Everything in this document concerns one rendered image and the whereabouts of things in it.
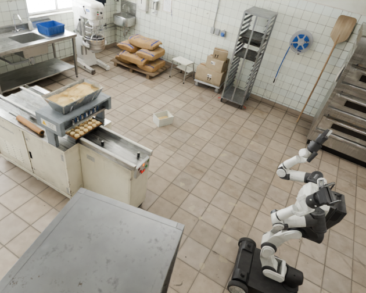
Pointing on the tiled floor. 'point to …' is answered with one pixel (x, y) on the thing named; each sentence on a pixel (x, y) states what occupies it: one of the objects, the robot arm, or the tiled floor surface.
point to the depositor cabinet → (37, 147)
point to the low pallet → (139, 68)
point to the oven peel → (337, 33)
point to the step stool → (183, 65)
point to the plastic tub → (162, 118)
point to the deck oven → (353, 104)
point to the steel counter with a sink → (29, 42)
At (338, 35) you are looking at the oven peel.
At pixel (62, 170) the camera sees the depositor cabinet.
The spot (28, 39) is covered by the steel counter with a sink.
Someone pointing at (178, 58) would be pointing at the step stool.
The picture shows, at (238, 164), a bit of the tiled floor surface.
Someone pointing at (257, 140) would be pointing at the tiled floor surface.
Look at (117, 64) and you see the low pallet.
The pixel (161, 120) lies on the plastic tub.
